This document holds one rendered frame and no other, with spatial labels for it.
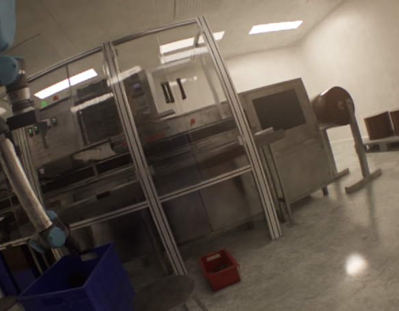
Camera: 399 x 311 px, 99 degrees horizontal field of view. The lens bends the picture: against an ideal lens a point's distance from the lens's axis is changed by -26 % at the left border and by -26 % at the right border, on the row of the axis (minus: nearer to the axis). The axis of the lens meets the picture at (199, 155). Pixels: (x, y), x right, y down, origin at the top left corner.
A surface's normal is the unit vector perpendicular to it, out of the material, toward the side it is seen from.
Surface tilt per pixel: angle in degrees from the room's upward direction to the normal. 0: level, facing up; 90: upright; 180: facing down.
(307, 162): 90
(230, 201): 90
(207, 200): 90
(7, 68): 114
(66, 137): 90
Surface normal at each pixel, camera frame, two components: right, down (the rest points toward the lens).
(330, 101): 0.11, -0.04
